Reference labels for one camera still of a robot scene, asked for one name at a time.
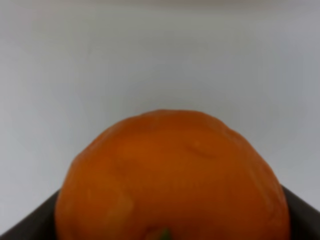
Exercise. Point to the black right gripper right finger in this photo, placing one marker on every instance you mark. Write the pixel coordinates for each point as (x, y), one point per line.
(304, 219)

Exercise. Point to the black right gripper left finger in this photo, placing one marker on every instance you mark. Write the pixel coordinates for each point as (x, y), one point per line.
(38, 225)

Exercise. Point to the orange tangerine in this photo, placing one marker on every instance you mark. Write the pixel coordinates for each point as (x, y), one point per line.
(177, 171)

